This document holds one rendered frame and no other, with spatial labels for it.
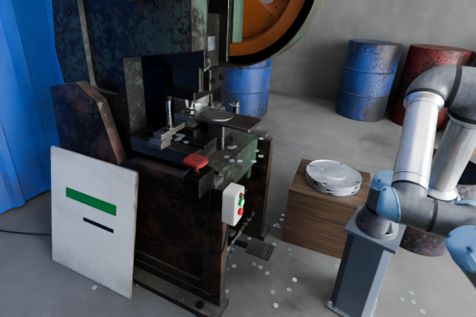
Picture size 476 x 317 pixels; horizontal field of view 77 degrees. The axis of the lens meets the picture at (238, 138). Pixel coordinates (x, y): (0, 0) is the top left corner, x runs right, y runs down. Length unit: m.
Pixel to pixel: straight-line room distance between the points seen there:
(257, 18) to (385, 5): 2.98
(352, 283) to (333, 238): 0.35
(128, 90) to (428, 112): 1.00
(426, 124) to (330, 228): 0.93
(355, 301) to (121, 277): 1.00
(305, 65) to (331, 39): 0.48
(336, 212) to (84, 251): 1.22
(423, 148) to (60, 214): 1.49
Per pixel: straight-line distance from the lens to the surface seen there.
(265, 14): 1.48
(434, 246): 2.00
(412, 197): 0.77
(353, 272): 1.38
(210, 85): 1.17
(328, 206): 1.59
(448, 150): 1.08
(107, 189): 1.38
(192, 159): 0.94
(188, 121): 1.24
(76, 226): 1.60
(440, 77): 0.97
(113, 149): 1.30
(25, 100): 2.11
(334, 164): 1.80
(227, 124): 1.16
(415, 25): 4.34
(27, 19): 2.11
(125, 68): 1.22
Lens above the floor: 1.21
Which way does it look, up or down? 25 degrees down
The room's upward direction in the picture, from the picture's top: 3 degrees clockwise
